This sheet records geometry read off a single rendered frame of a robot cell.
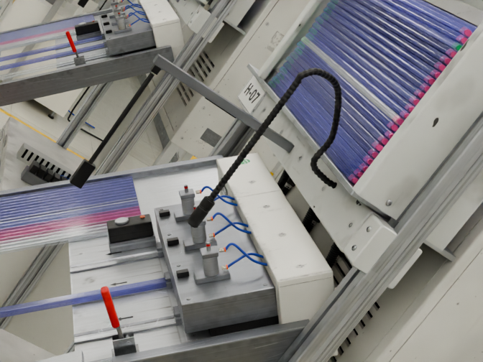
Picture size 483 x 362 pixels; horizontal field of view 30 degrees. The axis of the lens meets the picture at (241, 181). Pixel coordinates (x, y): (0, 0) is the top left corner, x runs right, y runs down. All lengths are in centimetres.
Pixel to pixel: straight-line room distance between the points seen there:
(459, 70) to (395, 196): 18
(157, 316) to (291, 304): 21
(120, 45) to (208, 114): 32
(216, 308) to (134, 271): 26
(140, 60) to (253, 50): 33
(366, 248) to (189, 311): 26
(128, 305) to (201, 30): 129
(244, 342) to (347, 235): 21
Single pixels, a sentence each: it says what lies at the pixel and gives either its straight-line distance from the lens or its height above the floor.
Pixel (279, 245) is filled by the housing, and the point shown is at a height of 124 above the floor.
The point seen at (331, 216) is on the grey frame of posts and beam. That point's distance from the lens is 129.
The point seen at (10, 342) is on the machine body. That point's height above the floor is 62.
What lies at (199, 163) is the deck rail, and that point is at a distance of 187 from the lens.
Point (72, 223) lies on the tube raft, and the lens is 168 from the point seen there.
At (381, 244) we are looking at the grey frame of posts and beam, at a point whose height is 136.
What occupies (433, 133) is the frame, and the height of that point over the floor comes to 151.
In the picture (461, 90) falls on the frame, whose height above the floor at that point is 158.
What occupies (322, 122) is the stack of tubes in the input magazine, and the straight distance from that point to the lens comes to 141.
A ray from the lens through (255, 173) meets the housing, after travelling 160.
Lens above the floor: 154
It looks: 11 degrees down
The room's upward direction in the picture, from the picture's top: 37 degrees clockwise
